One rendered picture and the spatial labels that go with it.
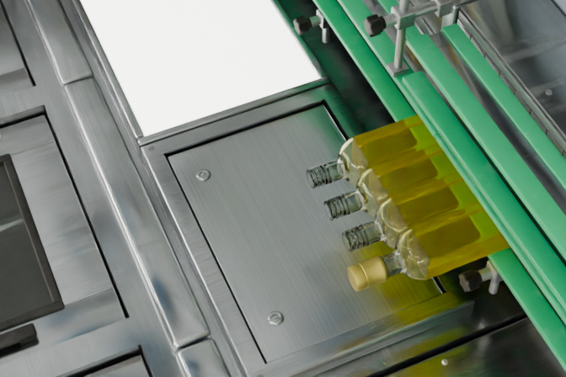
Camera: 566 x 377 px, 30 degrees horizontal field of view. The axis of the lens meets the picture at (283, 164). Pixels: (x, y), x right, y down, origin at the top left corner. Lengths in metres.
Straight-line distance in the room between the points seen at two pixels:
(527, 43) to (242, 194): 0.49
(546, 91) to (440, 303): 0.34
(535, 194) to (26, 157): 0.85
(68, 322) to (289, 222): 0.35
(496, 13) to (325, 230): 0.40
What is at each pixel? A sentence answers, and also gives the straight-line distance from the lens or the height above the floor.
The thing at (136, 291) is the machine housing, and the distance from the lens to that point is 1.56.
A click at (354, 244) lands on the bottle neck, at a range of 1.40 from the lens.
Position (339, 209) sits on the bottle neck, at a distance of 1.43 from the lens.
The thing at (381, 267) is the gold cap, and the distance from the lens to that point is 1.37.
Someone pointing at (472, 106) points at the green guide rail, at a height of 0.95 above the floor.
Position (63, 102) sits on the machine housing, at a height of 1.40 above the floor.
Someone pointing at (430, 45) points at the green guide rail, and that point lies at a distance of 1.47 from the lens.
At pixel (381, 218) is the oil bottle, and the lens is 1.41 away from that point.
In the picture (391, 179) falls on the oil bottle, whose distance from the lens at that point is 1.45.
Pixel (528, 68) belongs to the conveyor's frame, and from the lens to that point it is 1.43.
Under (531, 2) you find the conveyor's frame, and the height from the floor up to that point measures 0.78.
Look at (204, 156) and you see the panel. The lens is 1.67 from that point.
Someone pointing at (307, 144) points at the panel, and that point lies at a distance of 1.68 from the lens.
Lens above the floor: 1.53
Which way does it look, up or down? 14 degrees down
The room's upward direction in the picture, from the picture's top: 109 degrees counter-clockwise
